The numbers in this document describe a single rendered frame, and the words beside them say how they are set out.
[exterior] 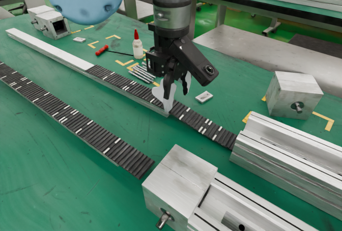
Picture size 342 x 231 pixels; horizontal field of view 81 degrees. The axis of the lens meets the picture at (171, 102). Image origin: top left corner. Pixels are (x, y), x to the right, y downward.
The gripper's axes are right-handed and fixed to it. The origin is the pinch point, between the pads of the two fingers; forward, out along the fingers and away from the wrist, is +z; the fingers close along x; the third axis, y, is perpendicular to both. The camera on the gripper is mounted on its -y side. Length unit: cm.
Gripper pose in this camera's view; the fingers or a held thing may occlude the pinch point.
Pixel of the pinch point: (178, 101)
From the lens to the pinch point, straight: 53.9
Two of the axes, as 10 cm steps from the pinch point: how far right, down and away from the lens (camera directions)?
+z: 0.1, 7.5, 6.7
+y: -8.2, -3.8, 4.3
